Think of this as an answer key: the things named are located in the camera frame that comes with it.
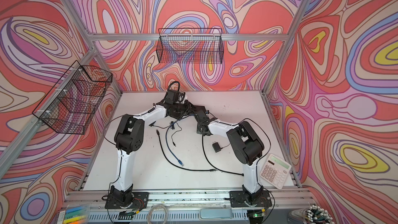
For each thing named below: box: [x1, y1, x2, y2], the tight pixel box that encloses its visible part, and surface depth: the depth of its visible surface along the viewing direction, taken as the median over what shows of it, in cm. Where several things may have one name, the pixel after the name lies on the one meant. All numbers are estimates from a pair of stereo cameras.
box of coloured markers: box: [63, 203, 91, 224], surface depth 71 cm
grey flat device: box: [199, 208, 233, 220], surface depth 70 cm
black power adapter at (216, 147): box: [211, 142, 222, 153], surface depth 92 cm
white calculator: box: [259, 154, 292, 190], surface depth 82 cm
